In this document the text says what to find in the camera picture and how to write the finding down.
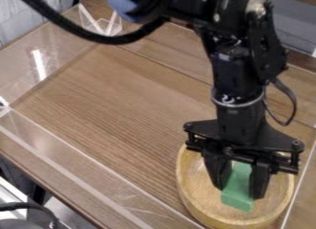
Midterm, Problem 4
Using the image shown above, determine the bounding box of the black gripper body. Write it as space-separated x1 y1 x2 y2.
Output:
183 105 305 175

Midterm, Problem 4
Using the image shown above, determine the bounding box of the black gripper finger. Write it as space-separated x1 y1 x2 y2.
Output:
249 160 270 199
202 151 231 190

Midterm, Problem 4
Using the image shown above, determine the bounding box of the green rectangular block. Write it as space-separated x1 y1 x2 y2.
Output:
221 163 254 212

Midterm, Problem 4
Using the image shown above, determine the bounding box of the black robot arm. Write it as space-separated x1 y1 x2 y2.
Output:
106 0 304 199

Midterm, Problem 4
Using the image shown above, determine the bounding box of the brown wooden bowl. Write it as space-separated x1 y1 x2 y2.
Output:
176 145 294 229

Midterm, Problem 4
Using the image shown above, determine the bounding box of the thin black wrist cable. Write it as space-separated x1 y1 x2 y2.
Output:
261 78 298 127

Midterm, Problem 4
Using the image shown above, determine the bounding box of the clear acrylic tray wall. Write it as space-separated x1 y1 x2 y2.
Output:
0 1 316 229

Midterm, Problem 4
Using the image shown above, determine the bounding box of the clear acrylic corner bracket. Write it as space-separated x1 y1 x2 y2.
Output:
77 4 122 37

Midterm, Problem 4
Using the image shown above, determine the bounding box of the black cable lower left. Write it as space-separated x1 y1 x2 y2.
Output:
0 202 60 229

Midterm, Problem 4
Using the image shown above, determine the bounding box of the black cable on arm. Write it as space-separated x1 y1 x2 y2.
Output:
10 0 171 46

